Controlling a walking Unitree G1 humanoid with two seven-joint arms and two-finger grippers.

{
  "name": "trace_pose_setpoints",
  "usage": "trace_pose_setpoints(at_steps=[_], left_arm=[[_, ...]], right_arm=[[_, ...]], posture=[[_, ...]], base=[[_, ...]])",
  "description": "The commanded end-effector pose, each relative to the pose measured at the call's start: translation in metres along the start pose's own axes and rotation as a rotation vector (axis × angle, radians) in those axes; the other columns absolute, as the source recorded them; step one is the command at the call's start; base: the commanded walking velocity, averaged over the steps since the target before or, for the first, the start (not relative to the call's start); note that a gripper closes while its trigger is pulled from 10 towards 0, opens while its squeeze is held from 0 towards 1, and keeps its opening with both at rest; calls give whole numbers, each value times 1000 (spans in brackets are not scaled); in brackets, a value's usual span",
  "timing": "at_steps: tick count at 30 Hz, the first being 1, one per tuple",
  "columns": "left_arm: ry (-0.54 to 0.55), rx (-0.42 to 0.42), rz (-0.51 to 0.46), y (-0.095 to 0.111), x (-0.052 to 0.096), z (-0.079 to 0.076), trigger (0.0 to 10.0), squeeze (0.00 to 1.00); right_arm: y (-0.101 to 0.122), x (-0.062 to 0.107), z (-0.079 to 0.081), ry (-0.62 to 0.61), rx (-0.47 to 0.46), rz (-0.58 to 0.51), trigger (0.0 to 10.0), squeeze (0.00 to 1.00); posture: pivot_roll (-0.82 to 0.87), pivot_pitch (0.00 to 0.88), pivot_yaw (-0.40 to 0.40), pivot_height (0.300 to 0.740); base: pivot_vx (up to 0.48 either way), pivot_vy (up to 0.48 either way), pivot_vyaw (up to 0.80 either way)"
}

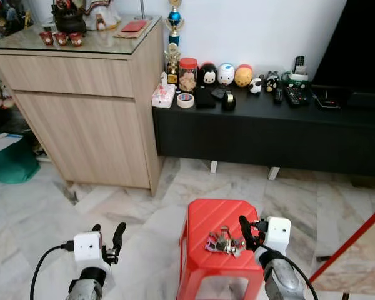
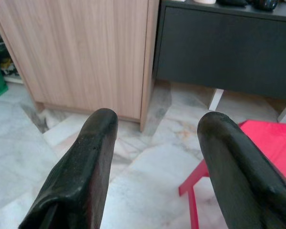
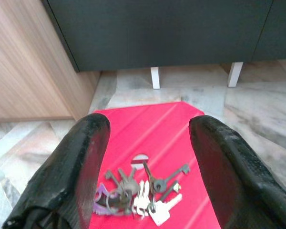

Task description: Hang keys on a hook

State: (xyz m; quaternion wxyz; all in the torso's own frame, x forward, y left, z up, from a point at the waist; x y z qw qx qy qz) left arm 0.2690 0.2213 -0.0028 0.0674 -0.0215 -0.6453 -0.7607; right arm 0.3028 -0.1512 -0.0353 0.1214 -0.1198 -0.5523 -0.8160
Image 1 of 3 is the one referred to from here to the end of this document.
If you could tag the white console leg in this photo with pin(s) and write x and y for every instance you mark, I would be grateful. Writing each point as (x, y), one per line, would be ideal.
(274, 173)
(213, 166)

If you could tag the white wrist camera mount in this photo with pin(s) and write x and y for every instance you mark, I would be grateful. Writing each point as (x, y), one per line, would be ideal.
(278, 232)
(86, 247)

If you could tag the small white panda toy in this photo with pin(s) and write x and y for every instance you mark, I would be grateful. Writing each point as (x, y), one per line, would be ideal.
(255, 86)

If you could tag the red packet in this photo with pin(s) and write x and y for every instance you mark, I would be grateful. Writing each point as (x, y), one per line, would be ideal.
(134, 26)

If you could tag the green bag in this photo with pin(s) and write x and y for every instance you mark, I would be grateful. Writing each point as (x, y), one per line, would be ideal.
(12, 162)

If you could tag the black pouch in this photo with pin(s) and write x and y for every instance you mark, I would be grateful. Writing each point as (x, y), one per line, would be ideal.
(204, 98)

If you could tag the tall blue gold trophy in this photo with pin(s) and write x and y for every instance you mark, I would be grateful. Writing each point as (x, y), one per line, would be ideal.
(174, 22)

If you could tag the black and white figurine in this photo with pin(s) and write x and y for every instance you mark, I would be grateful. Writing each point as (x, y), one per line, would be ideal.
(272, 81)

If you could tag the black tape dispenser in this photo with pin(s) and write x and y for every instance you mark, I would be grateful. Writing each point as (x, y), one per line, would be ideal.
(229, 102)

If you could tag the small red cup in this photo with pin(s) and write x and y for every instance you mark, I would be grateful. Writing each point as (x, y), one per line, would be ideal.
(76, 39)
(47, 38)
(61, 39)

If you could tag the white tape roll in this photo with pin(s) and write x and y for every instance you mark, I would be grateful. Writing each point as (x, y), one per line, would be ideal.
(185, 100)

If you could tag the marble table with red edge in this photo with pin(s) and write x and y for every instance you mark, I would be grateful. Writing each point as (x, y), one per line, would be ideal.
(359, 262)

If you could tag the bunch of keys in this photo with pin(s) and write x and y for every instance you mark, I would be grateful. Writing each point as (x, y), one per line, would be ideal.
(222, 242)

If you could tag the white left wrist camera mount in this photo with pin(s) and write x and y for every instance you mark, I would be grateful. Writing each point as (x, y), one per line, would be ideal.
(86, 247)

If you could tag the pink patterned tissue box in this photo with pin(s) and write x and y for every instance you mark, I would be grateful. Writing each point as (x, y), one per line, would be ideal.
(163, 95)

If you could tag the light wooden cabinet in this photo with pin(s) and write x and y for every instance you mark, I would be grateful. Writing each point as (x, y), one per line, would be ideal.
(81, 125)

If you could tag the flat black tray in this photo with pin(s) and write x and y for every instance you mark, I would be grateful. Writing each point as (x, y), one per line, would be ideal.
(327, 102)

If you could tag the small gold trophy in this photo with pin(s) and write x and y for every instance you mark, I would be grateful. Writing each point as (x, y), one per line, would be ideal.
(172, 62)

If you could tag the yellow round plush toy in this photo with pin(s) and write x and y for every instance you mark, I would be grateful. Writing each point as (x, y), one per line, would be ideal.
(243, 76)

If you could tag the small black box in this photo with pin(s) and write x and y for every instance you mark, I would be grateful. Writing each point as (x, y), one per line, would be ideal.
(218, 93)

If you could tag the red plastic stool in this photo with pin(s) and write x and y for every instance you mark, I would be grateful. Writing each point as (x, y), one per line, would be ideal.
(203, 269)

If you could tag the black round plush toy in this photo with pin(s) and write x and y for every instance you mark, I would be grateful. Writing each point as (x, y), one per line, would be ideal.
(207, 75)

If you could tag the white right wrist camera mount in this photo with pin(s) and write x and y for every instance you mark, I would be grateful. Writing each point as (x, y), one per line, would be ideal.
(278, 232)

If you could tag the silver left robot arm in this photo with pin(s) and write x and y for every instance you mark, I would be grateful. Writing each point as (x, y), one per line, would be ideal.
(85, 289)

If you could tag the black low tv console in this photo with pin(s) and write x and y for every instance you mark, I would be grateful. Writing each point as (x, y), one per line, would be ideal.
(269, 134)

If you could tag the black television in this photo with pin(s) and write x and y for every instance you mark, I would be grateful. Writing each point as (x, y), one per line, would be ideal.
(359, 50)

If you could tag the thin metal pole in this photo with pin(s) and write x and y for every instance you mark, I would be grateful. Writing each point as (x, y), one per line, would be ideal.
(142, 9)

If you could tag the black incense pot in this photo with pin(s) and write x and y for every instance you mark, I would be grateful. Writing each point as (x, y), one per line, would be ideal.
(70, 22)

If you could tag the slim black remote control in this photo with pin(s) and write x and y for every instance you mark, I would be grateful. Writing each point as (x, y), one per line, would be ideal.
(278, 95)

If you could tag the white round plush toy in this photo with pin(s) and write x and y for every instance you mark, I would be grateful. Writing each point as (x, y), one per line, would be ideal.
(225, 74)

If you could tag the wide black remote control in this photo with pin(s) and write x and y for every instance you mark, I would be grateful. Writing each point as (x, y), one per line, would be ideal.
(297, 95)

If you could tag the red lidded snack jar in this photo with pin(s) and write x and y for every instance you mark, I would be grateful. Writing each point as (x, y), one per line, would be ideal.
(188, 76)

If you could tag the white robed statue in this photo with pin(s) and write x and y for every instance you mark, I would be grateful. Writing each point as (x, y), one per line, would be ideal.
(103, 15)

